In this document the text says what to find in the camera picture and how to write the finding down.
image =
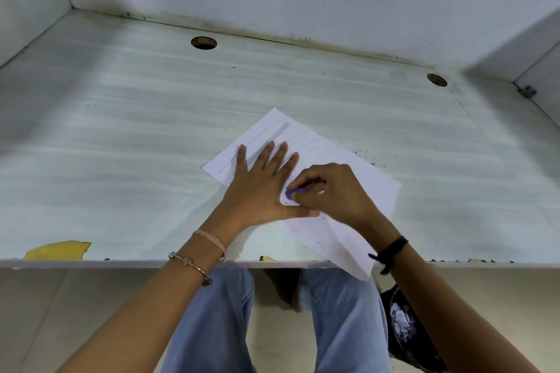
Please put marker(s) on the person's right fingers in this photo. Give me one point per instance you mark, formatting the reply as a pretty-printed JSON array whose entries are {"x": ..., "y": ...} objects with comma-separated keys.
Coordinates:
[{"x": 313, "y": 184}]

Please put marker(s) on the dark eraser crumbs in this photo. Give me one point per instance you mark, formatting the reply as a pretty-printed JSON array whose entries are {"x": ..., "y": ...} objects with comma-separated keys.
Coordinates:
[{"x": 365, "y": 155}]

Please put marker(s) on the pink wrist band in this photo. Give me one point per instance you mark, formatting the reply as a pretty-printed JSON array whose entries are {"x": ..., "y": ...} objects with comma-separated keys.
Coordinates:
[{"x": 212, "y": 240}]

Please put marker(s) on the metal bangle with heart charm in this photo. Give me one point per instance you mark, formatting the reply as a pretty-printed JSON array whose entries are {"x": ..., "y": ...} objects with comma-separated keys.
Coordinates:
[{"x": 192, "y": 265}]

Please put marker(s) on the black thread wristband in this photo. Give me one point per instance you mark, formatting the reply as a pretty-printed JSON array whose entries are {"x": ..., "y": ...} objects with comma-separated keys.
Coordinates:
[{"x": 390, "y": 252}]

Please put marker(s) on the metal corner bracket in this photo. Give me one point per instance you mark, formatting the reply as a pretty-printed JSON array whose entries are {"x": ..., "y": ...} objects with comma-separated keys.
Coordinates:
[{"x": 527, "y": 91}]

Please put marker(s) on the person's left middle finger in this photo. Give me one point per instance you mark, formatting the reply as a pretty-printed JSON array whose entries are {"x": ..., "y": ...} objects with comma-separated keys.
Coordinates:
[{"x": 278, "y": 158}]

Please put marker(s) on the person's right hand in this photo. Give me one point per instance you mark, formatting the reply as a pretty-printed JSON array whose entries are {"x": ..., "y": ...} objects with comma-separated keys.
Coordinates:
[{"x": 341, "y": 198}]

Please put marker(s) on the blue jeans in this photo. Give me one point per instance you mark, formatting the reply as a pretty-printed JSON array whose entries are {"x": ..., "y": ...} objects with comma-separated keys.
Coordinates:
[{"x": 210, "y": 324}]

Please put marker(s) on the person's right forearm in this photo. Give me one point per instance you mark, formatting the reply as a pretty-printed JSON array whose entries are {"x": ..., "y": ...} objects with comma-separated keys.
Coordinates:
[{"x": 446, "y": 311}]

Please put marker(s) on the purple eraser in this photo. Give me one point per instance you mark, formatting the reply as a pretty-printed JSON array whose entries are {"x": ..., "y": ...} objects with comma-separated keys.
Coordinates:
[{"x": 290, "y": 195}]

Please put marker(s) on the person's left little finger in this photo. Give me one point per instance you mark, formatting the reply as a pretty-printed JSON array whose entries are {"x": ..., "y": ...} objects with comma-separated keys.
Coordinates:
[{"x": 240, "y": 160}]

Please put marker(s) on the person's left hand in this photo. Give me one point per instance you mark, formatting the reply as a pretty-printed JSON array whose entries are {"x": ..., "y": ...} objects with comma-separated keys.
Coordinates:
[{"x": 253, "y": 198}]

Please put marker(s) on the large yellow tape scrap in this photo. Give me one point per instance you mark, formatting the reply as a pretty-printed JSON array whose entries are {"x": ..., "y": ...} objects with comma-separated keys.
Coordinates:
[{"x": 57, "y": 250}]

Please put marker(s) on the person's left forearm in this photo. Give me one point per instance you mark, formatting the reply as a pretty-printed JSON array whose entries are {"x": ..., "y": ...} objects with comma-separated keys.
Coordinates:
[{"x": 140, "y": 307}]

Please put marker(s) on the person's left thumb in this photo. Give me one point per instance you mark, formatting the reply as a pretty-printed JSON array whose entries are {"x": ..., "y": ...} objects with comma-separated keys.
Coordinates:
[{"x": 302, "y": 211}]

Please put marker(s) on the small yellow tape scrap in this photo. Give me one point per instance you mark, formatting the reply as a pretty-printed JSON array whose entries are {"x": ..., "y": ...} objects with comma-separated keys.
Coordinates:
[{"x": 267, "y": 258}]

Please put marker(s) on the white paper sheet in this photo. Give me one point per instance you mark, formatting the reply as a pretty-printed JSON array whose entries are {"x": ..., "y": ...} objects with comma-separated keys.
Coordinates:
[{"x": 350, "y": 193}]

